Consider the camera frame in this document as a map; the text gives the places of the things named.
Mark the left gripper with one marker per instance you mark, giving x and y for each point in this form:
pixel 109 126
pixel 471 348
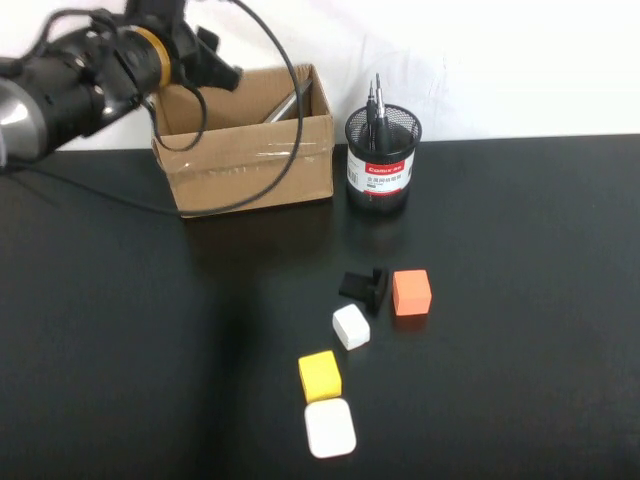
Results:
pixel 180 55

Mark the slim black screwdriver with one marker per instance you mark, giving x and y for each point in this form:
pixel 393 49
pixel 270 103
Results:
pixel 371 107

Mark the open brown cardboard box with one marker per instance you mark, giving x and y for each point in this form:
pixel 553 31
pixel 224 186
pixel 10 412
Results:
pixel 240 170

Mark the black mesh pen holder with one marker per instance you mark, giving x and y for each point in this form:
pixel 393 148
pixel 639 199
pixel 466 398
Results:
pixel 382 195

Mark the small white foam block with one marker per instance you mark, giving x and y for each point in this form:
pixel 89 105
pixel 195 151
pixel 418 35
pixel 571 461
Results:
pixel 350 327

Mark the orange foam block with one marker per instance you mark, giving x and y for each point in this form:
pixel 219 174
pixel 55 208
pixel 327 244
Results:
pixel 410 295

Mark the yellow foam block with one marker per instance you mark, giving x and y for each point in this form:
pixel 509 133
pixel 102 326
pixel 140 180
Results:
pixel 320 375

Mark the large white foam block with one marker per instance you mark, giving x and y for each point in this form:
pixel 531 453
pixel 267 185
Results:
pixel 330 427

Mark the black plastic bracket part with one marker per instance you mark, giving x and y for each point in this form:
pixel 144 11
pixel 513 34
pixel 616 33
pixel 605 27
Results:
pixel 375 290

